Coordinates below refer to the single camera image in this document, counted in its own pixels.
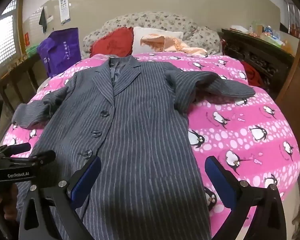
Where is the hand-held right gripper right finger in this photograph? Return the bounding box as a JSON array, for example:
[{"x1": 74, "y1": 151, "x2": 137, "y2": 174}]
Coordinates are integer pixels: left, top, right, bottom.
[{"x1": 204, "y1": 156, "x2": 288, "y2": 240}]

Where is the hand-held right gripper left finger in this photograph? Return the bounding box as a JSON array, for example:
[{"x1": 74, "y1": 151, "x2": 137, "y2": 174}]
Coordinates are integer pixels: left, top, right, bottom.
[{"x1": 19, "y1": 156, "x2": 102, "y2": 240}]

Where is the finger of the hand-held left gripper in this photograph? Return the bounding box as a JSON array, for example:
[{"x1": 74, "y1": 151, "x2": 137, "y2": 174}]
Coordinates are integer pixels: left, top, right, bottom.
[
  {"x1": 5, "y1": 150, "x2": 56, "y2": 168},
  {"x1": 0, "y1": 142, "x2": 32, "y2": 157}
]

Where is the grey striped coat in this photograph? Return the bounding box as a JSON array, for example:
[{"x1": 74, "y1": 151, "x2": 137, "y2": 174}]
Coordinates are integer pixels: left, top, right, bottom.
[{"x1": 11, "y1": 55, "x2": 256, "y2": 240}]

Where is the person's left hand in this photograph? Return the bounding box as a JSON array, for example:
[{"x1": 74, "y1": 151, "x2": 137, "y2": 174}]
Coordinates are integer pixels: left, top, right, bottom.
[{"x1": 0, "y1": 184, "x2": 18, "y2": 222}]

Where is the pink penguin print blanket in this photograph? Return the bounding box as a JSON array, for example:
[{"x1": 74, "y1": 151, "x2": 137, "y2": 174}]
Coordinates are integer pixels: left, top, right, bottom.
[{"x1": 1, "y1": 51, "x2": 300, "y2": 240}]

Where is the dark wooden table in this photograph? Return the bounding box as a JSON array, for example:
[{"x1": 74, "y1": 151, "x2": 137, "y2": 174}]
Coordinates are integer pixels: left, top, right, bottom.
[{"x1": 0, "y1": 52, "x2": 50, "y2": 110}]

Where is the green plastic basket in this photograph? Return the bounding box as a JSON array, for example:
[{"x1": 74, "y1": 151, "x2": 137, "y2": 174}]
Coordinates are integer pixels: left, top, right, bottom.
[{"x1": 26, "y1": 44, "x2": 40, "y2": 55}]

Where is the purple shopping bag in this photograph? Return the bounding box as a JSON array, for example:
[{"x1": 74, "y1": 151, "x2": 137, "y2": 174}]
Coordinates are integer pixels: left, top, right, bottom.
[{"x1": 37, "y1": 27, "x2": 81, "y2": 78}]

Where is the brown wooden panel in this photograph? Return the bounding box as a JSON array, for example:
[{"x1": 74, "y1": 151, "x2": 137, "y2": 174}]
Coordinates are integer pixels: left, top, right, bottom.
[{"x1": 275, "y1": 39, "x2": 300, "y2": 145}]

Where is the red cloth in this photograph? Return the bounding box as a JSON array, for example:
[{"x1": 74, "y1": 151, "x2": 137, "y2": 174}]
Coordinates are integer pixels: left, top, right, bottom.
[{"x1": 241, "y1": 61, "x2": 264, "y2": 87}]

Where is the window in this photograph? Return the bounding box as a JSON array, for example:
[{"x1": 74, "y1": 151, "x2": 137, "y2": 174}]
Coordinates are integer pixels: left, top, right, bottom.
[{"x1": 0, "y1": 4, "x2": 18, "y2": 68}]

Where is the dark hanging cloth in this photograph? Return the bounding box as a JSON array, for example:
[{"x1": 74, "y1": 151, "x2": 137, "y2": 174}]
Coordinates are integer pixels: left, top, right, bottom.
[{"x1": 39, "y1": 7, "x2": 47, "y2": 34}]

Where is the dark carved wooden cabinet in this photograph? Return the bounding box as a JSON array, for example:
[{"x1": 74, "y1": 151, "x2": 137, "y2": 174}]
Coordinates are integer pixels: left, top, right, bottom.
[{"x1": 221, "y1": 28, "x2": 295, "y2": 95}]

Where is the red pillow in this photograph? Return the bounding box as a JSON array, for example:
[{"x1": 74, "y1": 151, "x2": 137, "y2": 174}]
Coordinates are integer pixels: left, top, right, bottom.
[{"x1": 89, "y1": 27, "x2": 134, "y2": 58}]

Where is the white pillow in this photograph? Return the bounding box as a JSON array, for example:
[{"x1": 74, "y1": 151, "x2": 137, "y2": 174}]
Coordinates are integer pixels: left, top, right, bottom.
[{"x1": 132, "y1": 26, "x2": 184, "y2": 55}]

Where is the peach fringed cloth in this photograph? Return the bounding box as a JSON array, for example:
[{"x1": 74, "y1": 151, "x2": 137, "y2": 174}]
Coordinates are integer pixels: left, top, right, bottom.
[{"x1": 140, "y1": 33, "x2": 208, "y2": 57}]

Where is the pile of assorted packets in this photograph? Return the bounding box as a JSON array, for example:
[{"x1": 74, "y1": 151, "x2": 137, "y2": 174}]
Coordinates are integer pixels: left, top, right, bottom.
[{"x1": 230, "y1": 20, "x2": 294, "y2": 53}]

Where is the chrome metal rack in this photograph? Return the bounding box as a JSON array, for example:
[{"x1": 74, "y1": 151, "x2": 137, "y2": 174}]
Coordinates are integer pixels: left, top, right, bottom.
[{"x1": 280, "y1": 0, "x2": 300, "y2": 39}]

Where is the wall calendar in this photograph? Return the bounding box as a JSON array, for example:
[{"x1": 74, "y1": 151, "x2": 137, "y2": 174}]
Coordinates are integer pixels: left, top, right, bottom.
[{"x1": 58, "y1": 0, "x2": 71, "y2": 25}]

